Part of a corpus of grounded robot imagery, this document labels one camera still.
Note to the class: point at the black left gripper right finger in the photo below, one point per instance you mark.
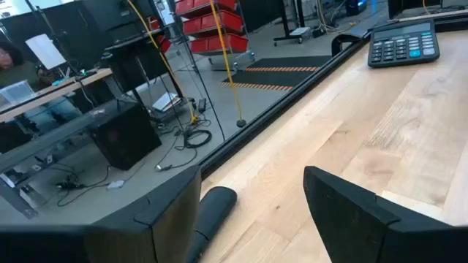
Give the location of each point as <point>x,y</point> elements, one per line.
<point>365,237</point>

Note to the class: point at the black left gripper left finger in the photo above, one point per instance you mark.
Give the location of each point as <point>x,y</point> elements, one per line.
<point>128,241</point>

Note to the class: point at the white power adapter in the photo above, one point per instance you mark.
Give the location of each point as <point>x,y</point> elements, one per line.
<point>116,185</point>

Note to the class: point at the black cylinder with white end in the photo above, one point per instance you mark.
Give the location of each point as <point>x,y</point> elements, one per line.
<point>215,208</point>

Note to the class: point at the black computer tower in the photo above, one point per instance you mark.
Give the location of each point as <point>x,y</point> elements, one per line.
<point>124,139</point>

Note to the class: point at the grey metal table beam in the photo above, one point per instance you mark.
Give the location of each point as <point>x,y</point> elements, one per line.
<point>44,140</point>

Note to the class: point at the white flat device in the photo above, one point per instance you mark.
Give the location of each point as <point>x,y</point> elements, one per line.
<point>165,102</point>

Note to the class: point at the black power brick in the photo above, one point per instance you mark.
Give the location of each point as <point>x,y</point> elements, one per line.
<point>202,104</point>

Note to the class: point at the wooden desk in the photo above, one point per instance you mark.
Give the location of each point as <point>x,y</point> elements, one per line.
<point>73,85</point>

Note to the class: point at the black standing desk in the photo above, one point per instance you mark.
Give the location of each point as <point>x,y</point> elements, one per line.
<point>139,62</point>

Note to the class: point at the black orange-striped floor mat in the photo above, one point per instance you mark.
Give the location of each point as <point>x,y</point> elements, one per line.
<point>274,78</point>

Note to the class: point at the clear plastic box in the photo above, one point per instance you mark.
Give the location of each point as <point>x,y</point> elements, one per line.
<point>16,93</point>

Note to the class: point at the black desk calculator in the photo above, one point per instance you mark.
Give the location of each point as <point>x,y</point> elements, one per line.
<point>402,45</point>

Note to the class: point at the person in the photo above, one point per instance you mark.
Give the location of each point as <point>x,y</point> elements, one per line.
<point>14,75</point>

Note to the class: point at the white board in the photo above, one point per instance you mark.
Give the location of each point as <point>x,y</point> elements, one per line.
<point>45,51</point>

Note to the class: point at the black computer with blue light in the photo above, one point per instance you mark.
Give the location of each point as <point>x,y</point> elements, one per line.
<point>354,7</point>

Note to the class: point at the black rolling desk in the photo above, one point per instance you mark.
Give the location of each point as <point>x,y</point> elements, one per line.
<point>286,18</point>

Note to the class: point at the metal rack with red bins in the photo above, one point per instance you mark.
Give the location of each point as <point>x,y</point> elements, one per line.
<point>219,25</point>

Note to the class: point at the black aluminium table frame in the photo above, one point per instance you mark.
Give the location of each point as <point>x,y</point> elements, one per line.
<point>278,111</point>

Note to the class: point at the black curved frame bracket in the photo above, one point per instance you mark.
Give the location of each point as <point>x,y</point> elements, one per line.
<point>338,40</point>

